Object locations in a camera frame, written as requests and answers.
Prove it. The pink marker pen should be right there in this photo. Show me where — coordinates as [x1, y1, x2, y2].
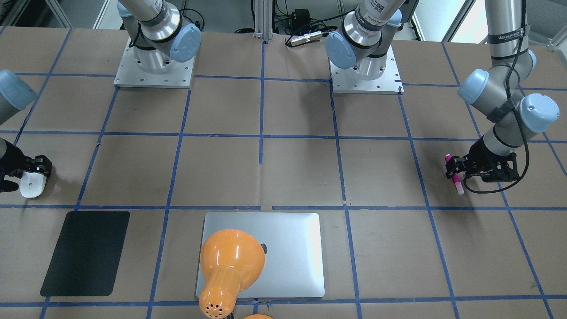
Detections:
[445, 154, 465, 195]

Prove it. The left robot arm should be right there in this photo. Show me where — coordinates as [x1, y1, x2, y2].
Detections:
[326, 0, 560, 184]

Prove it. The black mousepad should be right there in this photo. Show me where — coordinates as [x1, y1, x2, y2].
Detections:
[40, 211, 130, 297]

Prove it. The white computer mouse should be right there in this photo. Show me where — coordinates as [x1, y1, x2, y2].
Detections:
[19, 171, 48, 198]

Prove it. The silver laptop notebook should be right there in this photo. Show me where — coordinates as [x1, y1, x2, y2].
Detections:
[202, 211, 325, 299]

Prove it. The metal cylinder connector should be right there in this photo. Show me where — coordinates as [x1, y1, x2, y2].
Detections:
[286, 31, 322, 48]

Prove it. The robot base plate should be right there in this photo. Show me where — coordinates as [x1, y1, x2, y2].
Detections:
[329, 46, 404, 94]
[114, 42, 195, 89]

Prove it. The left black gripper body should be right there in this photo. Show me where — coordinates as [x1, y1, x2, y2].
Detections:
[464, 139, 519, 183]

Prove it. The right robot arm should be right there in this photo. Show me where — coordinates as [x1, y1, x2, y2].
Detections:
[0, 0, 202, 198]

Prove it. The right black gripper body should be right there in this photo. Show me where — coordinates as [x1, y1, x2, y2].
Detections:
[0, 139, 32, 193]

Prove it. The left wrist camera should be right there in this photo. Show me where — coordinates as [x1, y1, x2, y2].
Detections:
[481, 152, 520, 183]

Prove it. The orange desk lamp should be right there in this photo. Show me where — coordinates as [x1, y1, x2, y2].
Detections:
[198, 230, 268, 319]

